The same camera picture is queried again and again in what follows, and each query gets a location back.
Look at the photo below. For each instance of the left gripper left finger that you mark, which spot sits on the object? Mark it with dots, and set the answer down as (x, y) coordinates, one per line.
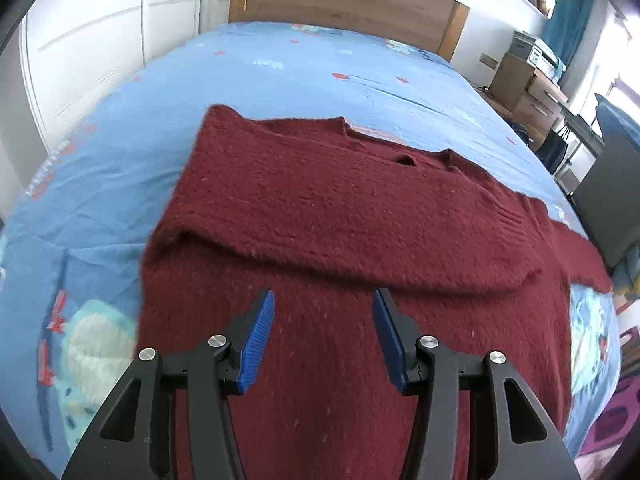
(133, 435)

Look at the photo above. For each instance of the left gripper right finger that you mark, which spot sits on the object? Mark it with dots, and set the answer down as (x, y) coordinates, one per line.
(511, 435)

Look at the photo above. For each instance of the dark red knit sweater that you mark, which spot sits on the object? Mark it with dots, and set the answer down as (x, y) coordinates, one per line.
(324, 215)

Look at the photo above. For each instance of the pink plastic stool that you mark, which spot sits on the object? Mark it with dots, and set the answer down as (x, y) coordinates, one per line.
(622, 411)

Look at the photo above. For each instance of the blue dinosaur print bedsheet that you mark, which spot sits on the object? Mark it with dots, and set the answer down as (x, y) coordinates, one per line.
(71, 256)

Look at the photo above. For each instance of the dark grey chair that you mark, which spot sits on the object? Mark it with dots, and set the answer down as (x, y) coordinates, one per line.
(607, 200)

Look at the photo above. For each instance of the dark desk with legs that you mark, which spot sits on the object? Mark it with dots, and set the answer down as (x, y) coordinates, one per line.
(574, 147)

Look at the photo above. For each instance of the blue quilt on chair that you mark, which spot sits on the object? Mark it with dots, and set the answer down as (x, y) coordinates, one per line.
(615, 124)

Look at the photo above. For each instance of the wooden drawer cabinet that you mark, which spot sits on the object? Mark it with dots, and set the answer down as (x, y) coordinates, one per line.
(529, 96)

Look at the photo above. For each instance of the white printer on cabinet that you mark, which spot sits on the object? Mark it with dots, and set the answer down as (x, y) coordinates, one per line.
(535, 52)

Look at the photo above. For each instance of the teal curtain right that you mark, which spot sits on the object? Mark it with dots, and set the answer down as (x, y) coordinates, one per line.
(564, 31)

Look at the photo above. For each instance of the white wardrobe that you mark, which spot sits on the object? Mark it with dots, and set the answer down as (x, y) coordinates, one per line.
(66, 55)

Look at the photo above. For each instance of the wooden headboard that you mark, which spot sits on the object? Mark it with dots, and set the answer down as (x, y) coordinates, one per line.
(432, 25)

